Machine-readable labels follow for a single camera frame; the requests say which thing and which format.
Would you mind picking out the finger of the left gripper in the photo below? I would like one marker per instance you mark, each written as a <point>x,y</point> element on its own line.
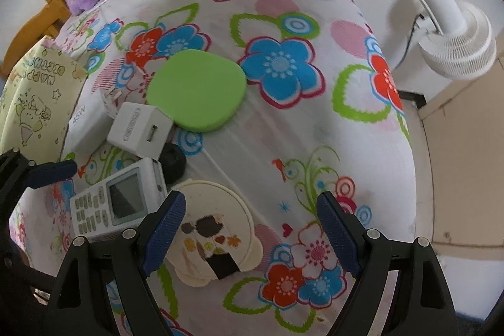
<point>15,173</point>
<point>47,174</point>

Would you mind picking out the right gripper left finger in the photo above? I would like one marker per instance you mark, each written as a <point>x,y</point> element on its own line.
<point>79,302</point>

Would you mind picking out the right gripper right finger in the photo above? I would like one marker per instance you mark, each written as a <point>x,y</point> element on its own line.
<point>421,303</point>

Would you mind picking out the white remote control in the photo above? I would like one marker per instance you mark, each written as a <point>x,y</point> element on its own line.
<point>119,202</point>

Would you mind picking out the white USB charger cube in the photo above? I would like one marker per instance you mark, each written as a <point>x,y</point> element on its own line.
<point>140,129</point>

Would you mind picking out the round cream compact case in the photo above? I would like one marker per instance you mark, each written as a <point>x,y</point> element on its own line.
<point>217,236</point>

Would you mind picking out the green panda speaker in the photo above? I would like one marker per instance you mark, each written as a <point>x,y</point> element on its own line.
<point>198,90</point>

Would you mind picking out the white 45W charger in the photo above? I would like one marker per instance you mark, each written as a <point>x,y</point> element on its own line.
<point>90,124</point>

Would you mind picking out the yellow patterned storage box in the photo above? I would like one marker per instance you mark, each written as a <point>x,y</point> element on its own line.
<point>38,100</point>

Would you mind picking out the black round small object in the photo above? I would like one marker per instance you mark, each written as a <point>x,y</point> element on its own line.
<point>173,162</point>

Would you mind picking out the wooden chair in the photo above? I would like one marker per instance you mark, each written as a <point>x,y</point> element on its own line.
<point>48,22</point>

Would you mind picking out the floral tablecloth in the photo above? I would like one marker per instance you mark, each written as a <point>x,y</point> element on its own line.
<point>320,112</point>

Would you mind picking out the white floor fan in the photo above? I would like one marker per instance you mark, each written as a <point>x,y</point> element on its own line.
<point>462,46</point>

